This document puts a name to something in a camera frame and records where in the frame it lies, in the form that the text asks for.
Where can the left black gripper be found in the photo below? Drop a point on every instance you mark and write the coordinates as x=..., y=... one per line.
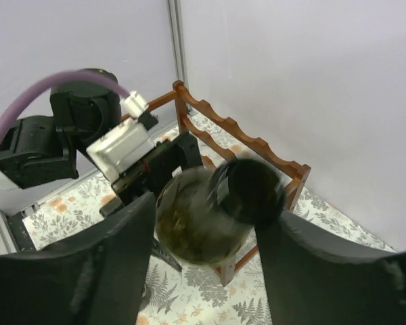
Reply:
x=152, y=172

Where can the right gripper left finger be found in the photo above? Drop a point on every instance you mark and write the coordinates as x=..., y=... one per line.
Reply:
x=93, y=277

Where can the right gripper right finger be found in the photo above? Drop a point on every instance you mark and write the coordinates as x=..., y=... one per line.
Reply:
x=313, y=276

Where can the green wine bottle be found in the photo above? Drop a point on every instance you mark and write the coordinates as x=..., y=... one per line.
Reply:
x=204, y=216

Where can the brown wooden wine rack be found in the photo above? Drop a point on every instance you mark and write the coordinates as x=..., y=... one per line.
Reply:
x=293, y=175

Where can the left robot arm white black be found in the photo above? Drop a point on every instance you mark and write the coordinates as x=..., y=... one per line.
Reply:
x=87, y=112

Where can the floral patterned table mat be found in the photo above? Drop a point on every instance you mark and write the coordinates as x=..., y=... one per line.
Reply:
x=194, y=295

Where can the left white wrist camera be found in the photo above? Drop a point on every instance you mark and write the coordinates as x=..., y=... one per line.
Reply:
x=126, y=143

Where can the aluminium rail frame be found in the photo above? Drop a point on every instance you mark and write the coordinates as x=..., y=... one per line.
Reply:
x=14, y=236

